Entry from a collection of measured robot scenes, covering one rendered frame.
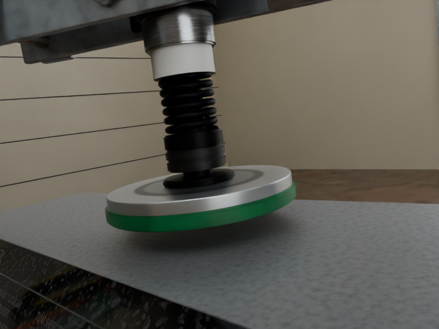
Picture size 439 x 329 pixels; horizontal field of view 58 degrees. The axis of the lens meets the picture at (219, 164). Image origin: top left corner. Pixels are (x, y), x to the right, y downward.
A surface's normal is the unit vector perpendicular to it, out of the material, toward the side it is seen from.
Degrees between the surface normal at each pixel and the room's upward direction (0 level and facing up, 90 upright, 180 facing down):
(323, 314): 0
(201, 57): 90
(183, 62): 90
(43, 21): 90
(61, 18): 90
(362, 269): 0
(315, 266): 0
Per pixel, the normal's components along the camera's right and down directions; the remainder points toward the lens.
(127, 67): 0.70, -0.01
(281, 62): -0.70, 0.18
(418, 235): -0.13, -0.99
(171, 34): -0.09, 0.13
